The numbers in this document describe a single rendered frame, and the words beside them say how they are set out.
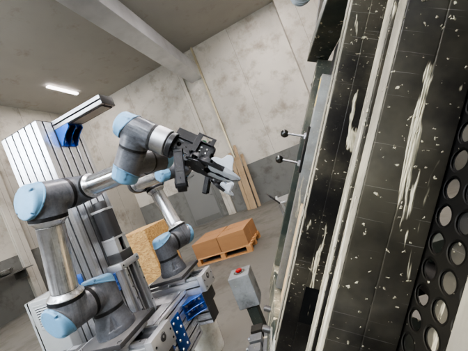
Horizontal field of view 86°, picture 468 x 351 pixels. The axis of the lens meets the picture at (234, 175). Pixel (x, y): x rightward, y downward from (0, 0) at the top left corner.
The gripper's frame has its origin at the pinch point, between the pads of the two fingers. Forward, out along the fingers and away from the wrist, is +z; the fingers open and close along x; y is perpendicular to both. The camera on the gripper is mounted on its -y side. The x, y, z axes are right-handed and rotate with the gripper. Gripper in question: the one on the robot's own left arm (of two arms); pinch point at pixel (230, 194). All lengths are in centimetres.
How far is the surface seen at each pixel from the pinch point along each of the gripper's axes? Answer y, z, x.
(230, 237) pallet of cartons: -171, 23, 313
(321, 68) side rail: 77, -7, 14
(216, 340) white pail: -137, 69, 72
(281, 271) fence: -5.4, 41.2, -16.3
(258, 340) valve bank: -30, 51, -29
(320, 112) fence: 57, 7, -11
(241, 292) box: -37, 38, -2
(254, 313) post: -42, 52, 1
